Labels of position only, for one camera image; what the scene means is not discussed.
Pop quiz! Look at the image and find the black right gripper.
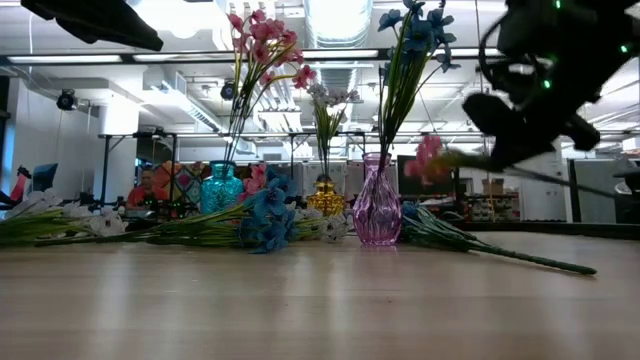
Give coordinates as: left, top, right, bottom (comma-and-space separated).
462, 63, 602, 172

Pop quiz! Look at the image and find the pink artificial flower bunch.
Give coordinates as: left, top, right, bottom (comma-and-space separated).
402, 133, 617, 200
239, 163, 269, 204
222, 8, 318, 166

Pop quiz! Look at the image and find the purple glass vase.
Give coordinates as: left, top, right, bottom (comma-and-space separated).
351, 152, 404, 247

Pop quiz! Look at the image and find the teal glass vase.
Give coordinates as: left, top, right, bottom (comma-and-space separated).
200, 160, 245, 217

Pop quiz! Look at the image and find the yellow glass vase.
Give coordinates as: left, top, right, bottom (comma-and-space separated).
306, 179, 347, 218

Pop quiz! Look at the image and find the black overhead crossbar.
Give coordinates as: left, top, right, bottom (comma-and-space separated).
0, 47, 506, 66

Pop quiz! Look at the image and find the white cabinet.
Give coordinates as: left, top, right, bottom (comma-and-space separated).
516, 134, 565, 222

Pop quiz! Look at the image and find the brown cardboard box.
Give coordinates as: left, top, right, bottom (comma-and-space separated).
481, 177, 506, 197

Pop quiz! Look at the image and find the grey patterned partition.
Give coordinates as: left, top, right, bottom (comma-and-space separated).
572, 158, 640, 224

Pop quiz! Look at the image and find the shelf with small items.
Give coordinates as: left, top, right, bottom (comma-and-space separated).
463, 194, 521, 222

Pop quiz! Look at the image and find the black office chair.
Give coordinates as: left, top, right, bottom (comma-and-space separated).
612, 170, 640, 225

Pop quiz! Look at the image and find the black computer monitor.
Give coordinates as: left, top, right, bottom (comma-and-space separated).
397, 154, 456, 197

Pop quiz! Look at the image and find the tilted dark blue monitor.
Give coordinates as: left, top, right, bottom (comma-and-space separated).
32, 163, 59, 194

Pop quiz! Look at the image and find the person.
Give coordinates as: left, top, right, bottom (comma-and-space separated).
125, 168, 170, 209

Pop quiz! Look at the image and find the colourful patterned cloth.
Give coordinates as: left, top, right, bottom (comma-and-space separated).
149, 160, 212, 214

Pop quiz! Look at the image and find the black ceiling-mounted camera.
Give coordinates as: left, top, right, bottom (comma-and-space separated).
219, 78, 241, 102
55, 88, 79, 112

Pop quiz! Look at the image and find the black aluminium table frame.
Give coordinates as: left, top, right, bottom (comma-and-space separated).
439, 221, 640, 241

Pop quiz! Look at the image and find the thin hanging cable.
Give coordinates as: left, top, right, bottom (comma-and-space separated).
473, 0, 491, 221

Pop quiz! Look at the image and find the silver ventilation duct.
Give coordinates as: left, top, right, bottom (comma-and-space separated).
303, 0, 374, 156

